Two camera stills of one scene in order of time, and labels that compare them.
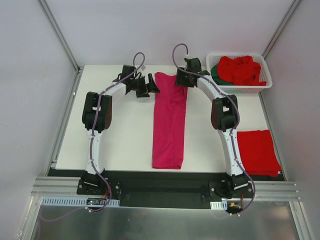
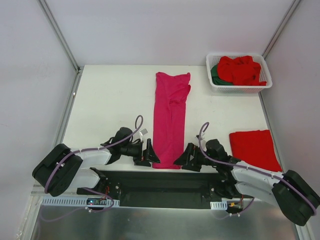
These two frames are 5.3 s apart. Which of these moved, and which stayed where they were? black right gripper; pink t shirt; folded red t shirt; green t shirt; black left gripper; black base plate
Moved: black left gripper; black right gripper
Stayed: green t shirt; pink t shirt; folded red t shirt; black base plate
